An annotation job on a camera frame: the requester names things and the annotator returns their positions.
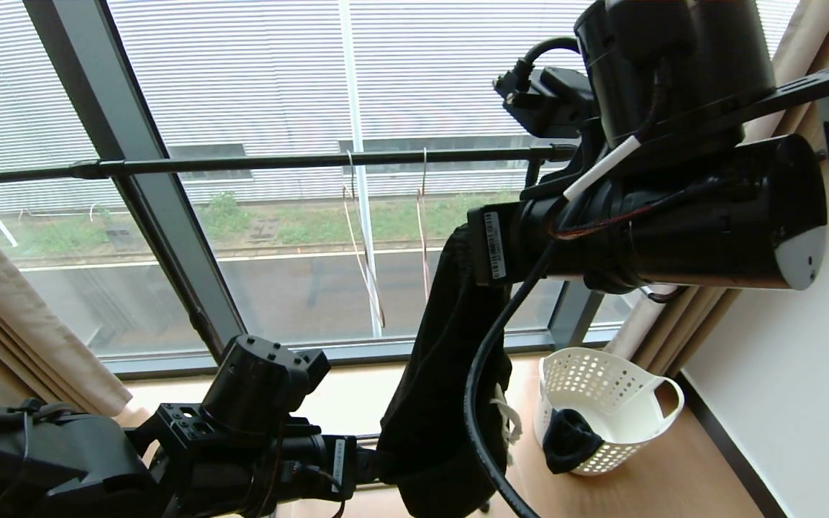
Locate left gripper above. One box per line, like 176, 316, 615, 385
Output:
191, 432, 361, 517

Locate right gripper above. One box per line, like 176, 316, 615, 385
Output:
468, 133, 829, 292

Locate black shorts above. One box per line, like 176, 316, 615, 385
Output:
377, 223, 517, 518

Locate white laundry basket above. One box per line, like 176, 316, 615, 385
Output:
533, 347, 685, 477

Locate pink clothes hanger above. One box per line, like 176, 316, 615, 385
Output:
343, 150, 386, 330
417, 147, 434, 303

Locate black clothes rack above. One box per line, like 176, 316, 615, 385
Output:
0, 144, 579, 513

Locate beige curtain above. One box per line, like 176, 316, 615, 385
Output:
0, 194, 133, 419
605, 0, 829, 376

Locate black garment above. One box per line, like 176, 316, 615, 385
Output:
542, 409, 604, 474

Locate window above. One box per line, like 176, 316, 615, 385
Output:
0, 0, 800, 380

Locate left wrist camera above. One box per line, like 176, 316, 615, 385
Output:
292, 349, 331, 394

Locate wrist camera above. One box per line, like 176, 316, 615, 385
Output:
494, 65, 599, 141
292, 349, 331, 394

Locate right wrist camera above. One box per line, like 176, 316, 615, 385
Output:
494, 65, 599, 141

